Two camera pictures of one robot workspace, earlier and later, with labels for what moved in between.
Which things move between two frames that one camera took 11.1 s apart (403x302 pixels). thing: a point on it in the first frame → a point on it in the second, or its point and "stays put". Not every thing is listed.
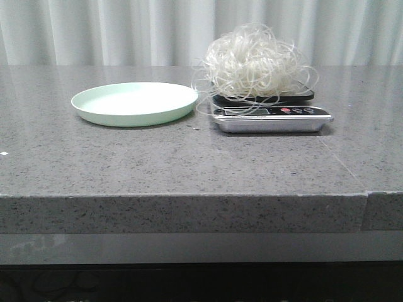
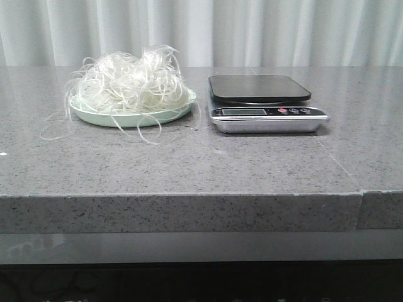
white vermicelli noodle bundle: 249,67 → 148,85
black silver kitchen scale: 293,112 stays put
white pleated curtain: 175,33 stays put
